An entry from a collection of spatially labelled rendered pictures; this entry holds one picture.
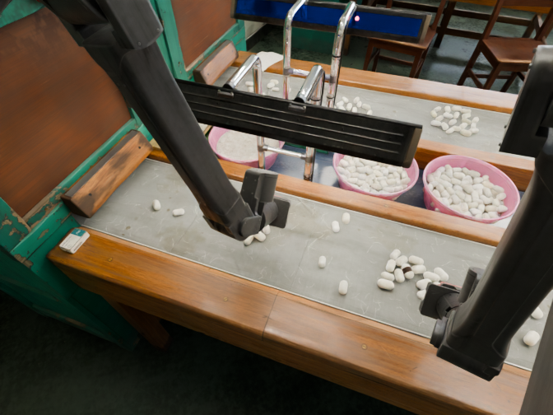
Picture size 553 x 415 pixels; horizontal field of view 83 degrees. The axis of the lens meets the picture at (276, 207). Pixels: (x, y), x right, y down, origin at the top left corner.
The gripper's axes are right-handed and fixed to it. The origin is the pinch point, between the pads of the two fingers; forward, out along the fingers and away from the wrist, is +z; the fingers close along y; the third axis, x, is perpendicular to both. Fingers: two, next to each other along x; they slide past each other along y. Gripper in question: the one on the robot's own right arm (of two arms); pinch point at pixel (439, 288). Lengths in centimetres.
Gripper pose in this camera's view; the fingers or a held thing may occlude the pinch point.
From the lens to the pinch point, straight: 77.8
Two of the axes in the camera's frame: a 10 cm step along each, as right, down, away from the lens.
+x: -2.2, 9.6, 1.9
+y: -9.5, -2.5, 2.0
